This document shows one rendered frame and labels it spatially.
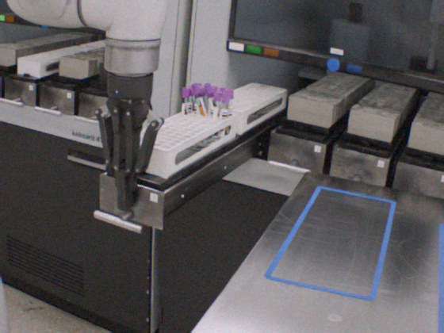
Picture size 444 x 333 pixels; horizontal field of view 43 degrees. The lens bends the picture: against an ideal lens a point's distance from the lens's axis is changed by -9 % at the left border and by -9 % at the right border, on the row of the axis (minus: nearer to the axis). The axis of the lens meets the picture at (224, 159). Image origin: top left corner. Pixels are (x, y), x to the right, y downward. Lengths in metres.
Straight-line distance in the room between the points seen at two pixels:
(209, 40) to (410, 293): 0.93
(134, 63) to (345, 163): 0.60
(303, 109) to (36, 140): 0.80
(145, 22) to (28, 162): 1.02
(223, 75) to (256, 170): 0.25
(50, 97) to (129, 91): 0.80
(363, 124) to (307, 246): 0.60
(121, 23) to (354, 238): 0.47
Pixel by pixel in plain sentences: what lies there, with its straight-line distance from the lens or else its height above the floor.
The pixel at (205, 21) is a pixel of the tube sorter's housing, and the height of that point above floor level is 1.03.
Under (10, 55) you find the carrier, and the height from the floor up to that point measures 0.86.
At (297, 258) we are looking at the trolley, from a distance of 0.81.
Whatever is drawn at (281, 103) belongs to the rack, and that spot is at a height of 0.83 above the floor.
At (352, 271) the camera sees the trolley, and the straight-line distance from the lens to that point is 0.80.
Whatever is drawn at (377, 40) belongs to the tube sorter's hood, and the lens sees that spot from 1.35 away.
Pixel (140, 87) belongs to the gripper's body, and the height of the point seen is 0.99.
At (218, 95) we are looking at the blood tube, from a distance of 1.22.
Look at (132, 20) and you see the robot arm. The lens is 0.90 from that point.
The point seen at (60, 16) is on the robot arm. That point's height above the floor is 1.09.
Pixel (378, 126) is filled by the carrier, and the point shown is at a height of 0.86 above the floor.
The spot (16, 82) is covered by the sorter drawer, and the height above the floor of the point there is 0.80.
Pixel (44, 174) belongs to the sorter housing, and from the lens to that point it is 1.81.
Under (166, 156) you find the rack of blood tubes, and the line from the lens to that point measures 1.03.
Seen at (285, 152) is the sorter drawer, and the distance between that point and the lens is 1.38.
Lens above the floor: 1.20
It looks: 20 degrees down
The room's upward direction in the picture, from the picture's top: 5 degrees clockwise
